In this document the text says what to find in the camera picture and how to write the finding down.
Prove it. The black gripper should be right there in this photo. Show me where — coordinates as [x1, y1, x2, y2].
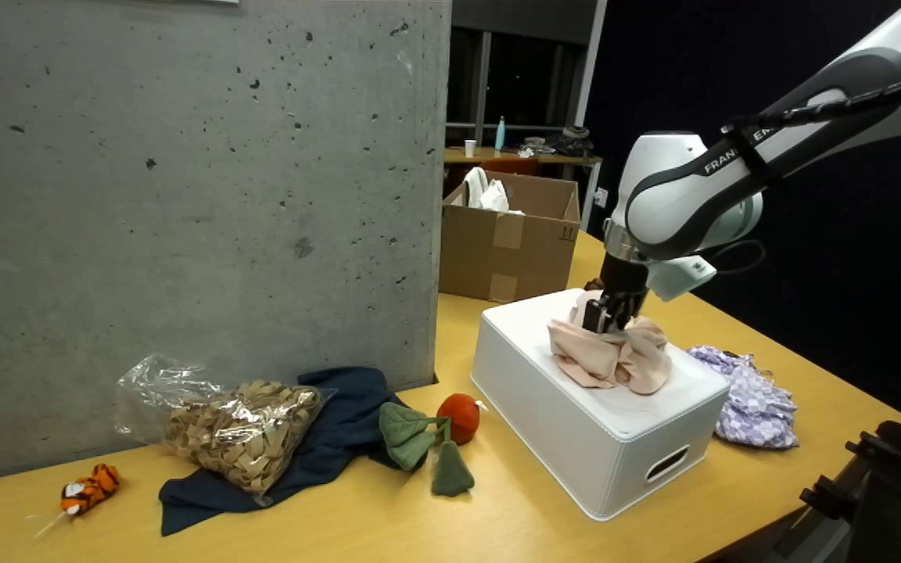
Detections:
[580, 253, 655, 341]

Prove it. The light pink shirt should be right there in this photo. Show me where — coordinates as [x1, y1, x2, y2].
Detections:
[544, 296, 675, 399]

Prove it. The white plastic container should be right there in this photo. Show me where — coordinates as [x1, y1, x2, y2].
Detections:
[467, 285, 736, 524]

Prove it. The cardboard box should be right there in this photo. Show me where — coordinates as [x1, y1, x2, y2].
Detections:
[437, 164, 584, 307]

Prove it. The purple patterned cloth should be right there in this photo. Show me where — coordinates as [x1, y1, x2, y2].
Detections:
[684, 344, 802, 454]

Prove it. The white plastic bag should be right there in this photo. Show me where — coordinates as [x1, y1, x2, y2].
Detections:
[458, 162, 530, 218]

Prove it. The red plush ball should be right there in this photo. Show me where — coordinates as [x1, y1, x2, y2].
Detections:
[434, 392, 484, 449]

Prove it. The wooden background table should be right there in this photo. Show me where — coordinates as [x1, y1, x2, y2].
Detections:
[440, 143, 608, 178]

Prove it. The green felt triangle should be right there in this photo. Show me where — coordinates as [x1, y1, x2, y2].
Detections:
[426, 433, 478, 501]

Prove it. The green felt cloth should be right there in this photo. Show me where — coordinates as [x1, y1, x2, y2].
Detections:
[377, 397, 455, 475]

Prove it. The navy blue cloth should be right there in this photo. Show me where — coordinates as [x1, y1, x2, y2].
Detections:
[155, 362, 405, 542]

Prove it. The clear bag of corks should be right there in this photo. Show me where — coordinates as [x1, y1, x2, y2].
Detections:
[108, 351, 329, 501]

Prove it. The orange tiger toy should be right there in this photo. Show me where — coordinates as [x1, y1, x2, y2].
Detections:
[30, 459, 125, 543]

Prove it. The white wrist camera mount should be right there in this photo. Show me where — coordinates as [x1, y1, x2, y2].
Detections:
[645, 253, 719, 307]

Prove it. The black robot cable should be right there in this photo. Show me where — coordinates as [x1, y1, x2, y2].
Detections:
[698, 60, 901, 281]

